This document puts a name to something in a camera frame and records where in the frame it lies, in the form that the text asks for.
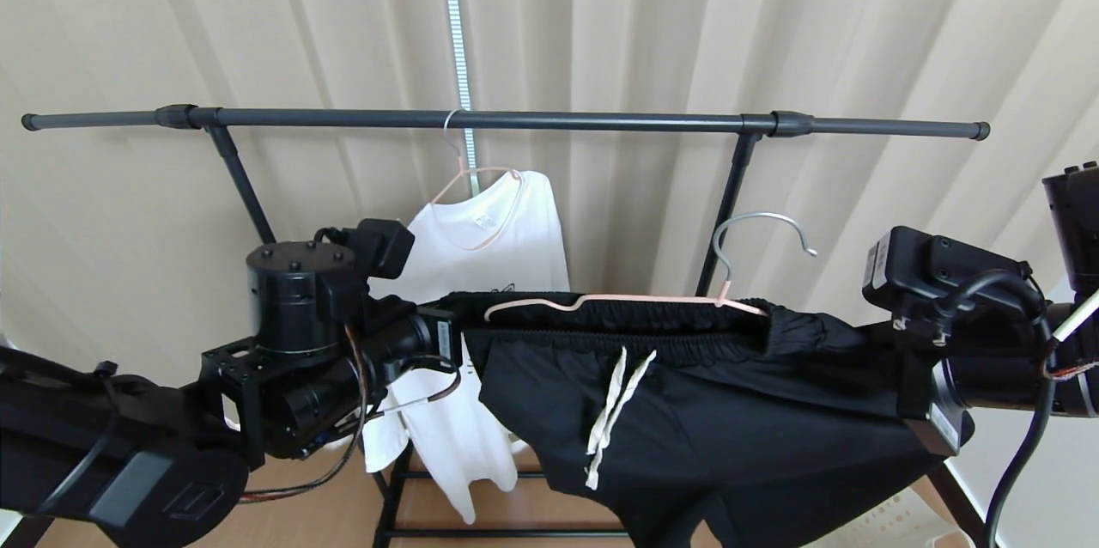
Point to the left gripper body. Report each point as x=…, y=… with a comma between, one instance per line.
x=429, y=342

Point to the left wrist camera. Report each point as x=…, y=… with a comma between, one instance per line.
x=386, y=247

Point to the white laundry basket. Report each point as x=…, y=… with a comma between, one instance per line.
x=893, y=526

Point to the pink clothes hanger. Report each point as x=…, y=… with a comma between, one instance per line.
x=451, y=131
x=652, y=299

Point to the beige curtain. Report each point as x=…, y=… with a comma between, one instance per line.
x=215, y=15

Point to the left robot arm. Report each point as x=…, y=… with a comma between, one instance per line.
x=292, y=299

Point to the black clothes rack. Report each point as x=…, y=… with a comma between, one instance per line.
x=515, y=119

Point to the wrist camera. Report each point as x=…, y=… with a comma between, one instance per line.
x=386, y=247
x=936, y=273

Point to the white printed t-shirt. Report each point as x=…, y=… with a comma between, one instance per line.
x=481, y=256

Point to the black garment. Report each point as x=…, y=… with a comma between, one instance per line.
x=730, y=428

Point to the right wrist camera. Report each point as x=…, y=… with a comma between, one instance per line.
x=936, y=273

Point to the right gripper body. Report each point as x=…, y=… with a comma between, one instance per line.
x=936, y=410

